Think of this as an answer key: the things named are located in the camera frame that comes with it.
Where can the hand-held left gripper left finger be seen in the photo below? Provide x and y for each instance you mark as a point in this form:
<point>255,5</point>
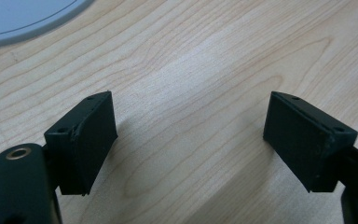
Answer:
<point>84,146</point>

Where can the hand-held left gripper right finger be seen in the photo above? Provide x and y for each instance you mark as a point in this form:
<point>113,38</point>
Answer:
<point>304,140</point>

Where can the white round plate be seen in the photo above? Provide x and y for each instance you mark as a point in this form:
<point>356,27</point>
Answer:
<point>18,17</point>

